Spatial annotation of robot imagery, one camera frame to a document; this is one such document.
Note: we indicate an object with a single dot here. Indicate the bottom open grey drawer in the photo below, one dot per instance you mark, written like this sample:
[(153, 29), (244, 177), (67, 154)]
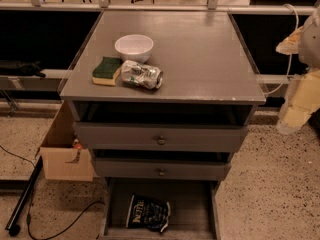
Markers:
[(193, 209)]

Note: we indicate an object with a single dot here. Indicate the black bar on floor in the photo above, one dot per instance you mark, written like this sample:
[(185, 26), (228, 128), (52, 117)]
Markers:
[(24, 188)]

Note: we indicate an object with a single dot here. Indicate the grey drawer cabinet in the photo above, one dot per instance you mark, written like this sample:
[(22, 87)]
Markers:
[(208, 79)]

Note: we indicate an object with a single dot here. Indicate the black object on rail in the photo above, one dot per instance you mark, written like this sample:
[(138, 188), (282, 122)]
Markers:
[(20, 68)]

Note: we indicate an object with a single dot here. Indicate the white bowl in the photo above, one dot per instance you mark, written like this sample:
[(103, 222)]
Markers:
[(134, 47)]

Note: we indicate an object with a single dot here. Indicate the middle grey drawer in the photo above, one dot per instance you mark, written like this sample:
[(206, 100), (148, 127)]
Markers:
[(160, 169)]

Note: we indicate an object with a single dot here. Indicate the green yellow sponge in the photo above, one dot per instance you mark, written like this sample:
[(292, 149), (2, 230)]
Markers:
[(107, 71)]

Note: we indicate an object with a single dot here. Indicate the cardboard box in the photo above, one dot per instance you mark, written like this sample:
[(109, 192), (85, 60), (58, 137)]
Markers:
[(63, 156)]

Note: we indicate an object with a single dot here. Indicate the blue Kettle chip bag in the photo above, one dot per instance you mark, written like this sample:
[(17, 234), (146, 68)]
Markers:
[(147, 212)]

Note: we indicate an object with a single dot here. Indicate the top grey drawer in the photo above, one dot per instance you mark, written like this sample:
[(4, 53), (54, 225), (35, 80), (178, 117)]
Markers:
[(161, 137)]

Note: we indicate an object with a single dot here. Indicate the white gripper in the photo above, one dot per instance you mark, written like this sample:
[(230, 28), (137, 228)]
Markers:
[(311, 47)]

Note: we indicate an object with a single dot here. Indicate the crushed silver can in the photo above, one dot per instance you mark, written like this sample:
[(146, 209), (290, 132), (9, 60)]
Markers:
[(141, 75)]

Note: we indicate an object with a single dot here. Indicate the metal frame rail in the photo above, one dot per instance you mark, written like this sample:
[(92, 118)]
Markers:
[(160, 6)]

